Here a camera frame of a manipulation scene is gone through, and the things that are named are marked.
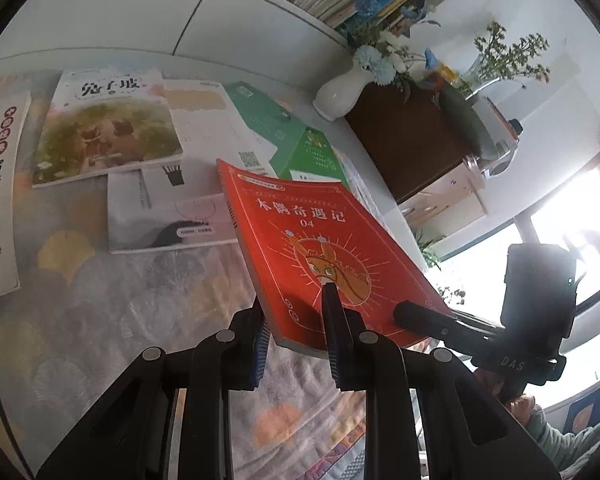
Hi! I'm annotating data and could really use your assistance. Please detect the person's right hand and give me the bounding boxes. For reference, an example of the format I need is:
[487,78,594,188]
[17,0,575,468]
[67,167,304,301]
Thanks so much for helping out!
[500,385,537,423]

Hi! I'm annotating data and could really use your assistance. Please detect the blue panel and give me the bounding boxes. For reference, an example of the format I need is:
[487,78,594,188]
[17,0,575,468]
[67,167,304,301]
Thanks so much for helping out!
[562,380,600,428]

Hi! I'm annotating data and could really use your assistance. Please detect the green potted plant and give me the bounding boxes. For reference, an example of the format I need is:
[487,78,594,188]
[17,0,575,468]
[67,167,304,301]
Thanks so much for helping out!
[412,229,448,273]
[437,280,468,306]

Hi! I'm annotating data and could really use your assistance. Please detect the white book beige banner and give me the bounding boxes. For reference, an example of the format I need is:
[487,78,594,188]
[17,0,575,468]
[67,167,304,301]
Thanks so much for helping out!
[161,79,279,173]

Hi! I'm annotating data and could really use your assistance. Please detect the red book donkey print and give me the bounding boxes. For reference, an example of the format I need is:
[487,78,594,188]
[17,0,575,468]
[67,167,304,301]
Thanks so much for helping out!
[216,158,455,359]

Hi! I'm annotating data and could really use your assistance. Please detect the green brown picture book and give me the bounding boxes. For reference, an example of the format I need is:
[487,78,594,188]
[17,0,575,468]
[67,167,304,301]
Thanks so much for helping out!
[31,66,184,189]

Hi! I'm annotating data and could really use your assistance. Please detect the person's right forearm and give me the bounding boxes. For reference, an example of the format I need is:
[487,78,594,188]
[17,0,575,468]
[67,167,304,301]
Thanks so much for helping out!
[517,400,600,476]

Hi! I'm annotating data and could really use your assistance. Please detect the dark green ribbed plate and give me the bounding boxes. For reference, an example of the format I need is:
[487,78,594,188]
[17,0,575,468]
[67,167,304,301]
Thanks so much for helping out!
[437,82,485,157]

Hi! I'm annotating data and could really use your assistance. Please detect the leaf pattern tablecloth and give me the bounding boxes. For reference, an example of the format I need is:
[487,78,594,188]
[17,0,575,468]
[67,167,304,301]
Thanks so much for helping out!
[0,67,431,480]

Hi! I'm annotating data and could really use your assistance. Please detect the light wood drawer unit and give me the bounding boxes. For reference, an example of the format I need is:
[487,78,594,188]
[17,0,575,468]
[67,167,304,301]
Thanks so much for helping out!
[399,160,490,233]

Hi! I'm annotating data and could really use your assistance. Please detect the white boxes on cabinet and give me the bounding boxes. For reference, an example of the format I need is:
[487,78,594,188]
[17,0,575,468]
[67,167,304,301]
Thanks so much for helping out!
[472,95,526,178]

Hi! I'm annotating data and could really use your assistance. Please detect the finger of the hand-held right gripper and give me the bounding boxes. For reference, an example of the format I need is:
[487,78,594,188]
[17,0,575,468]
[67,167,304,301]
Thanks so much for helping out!
[392,300,502,359]

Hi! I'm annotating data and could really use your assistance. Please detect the white book red circles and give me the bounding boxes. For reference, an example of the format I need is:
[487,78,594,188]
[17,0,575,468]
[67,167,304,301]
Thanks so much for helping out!
[0,91,32,307]

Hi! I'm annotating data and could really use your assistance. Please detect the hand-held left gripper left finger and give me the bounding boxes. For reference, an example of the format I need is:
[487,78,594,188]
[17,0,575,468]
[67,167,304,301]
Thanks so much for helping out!
[35,305,272,480]

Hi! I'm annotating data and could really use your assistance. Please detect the white ribbed vase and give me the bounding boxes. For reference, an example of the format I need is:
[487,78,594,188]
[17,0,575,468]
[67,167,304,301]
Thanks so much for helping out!
[312,57,381,122]

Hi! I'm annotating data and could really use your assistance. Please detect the green book small figure print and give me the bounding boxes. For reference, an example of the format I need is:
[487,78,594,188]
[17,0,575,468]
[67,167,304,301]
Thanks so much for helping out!
[270,127,352,192]

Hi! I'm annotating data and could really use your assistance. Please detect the white book grey mountain print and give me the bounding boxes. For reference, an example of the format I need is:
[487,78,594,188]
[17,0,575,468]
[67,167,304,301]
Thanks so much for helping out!
[106,161,239,254]

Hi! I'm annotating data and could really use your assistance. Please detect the blue white flower bouquet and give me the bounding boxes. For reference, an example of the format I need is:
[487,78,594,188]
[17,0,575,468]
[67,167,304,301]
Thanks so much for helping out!
[347,0,443,93]

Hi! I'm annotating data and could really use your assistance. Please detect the green book white label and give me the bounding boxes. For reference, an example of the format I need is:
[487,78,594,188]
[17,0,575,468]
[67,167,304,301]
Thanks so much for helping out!
[223,81,308,161]

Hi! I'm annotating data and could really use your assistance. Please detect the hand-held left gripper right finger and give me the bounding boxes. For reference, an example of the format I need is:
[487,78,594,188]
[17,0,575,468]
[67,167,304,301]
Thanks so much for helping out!
[321,282,563,480]

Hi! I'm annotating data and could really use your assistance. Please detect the brown wooden cabinet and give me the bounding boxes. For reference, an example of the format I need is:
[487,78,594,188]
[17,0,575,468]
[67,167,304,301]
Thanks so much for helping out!
[344,81,476,206]

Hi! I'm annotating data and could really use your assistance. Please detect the glass vase green stems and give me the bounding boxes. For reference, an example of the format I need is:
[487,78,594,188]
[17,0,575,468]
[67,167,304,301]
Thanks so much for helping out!
[457,21,552,98]

